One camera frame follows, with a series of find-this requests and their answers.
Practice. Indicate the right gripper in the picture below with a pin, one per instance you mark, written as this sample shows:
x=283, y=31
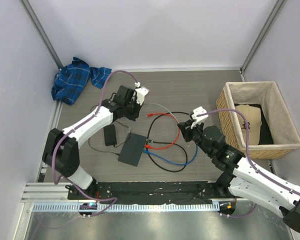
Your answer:
x=186, y=130

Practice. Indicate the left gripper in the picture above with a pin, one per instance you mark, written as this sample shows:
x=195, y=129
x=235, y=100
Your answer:
x=133, y=116

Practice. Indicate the black network switch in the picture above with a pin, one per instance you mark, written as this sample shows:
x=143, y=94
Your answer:
x=132, y=149

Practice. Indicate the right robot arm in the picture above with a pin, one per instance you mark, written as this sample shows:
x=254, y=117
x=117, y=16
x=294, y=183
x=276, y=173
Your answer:
x=244, y=178

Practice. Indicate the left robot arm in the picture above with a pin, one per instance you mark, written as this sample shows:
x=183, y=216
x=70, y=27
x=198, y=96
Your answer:
x=61, y=151

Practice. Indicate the beige cap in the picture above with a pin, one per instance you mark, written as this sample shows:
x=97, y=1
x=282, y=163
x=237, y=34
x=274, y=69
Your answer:
x=254, y=122

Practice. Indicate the black garment in basket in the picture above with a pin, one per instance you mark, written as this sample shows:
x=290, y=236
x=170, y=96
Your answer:
x=265, y=133

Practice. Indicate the blue plaid cloth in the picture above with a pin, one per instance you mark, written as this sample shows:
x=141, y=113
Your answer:
x=70, y=80

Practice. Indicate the wicker basket with liner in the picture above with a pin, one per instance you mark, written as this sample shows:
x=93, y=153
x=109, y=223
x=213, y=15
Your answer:
x=268, y=95

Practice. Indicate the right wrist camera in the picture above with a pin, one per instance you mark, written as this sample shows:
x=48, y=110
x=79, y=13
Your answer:
x=198, y=116

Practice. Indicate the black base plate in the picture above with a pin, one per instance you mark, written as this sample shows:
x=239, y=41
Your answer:
x=161, y=192

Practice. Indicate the slotted cable duct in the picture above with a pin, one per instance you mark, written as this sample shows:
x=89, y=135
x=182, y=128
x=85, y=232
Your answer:
x=85, y=207

